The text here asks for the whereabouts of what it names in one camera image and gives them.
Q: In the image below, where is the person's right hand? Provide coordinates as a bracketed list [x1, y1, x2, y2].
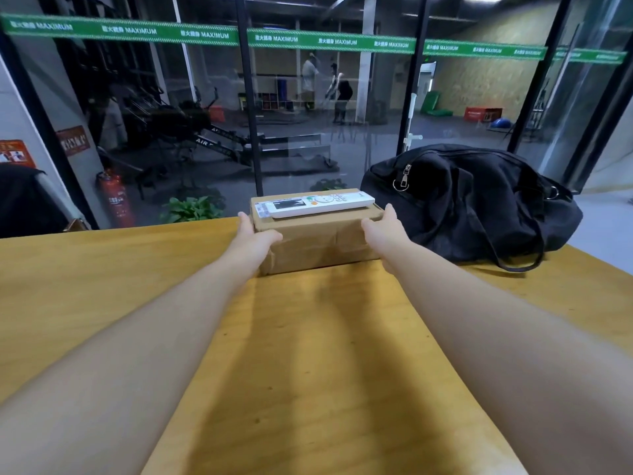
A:
[361, 203, 412, 272]

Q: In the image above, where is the person's left hand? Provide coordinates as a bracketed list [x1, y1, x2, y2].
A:
[225, 212, 284, 278]

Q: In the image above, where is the brown cardboard box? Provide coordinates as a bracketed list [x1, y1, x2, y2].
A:
[249, 187, 386, 276]

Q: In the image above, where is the white remote control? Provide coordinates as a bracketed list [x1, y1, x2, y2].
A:
[254, 189, 377, 220]

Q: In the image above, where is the black fabric bag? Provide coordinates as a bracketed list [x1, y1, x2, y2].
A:
[359, 144, 584, 272]

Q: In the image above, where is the person's right forearm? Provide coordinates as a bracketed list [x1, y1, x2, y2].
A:
[383, 239, 633, 475]

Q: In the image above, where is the person's left forearm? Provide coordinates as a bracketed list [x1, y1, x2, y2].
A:
[0, 241, 263, 475]

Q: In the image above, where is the green gym mat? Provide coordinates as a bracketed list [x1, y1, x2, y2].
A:
[420, 91, 454, 117]

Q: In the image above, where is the red fire extinguisher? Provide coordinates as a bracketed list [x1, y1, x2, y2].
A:
[95, 168, 135, 228]

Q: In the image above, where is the black exercise machine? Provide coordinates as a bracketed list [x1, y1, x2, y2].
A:
[123, 88, 258, 166]

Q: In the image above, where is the wooden table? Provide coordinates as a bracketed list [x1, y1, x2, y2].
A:
[0, 217, 633, 475]

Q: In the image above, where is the red gym box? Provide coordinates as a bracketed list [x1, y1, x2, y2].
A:
[463, 107, 504, 123]

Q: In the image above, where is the grey chair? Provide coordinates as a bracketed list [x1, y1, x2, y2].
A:
[34, 172, 92, 231]

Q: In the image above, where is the small orange door sign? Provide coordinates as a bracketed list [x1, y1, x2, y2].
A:
[55, 125, 92, 157]

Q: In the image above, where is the green glass marking strip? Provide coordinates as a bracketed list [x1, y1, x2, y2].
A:
[0, 13, 628, 65]

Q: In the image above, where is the white glass door handle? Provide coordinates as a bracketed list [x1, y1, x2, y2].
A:
[403, 92, 424, 154]

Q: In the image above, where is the orange wall safety sign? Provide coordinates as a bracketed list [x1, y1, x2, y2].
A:
[0, 139, 36, 169]

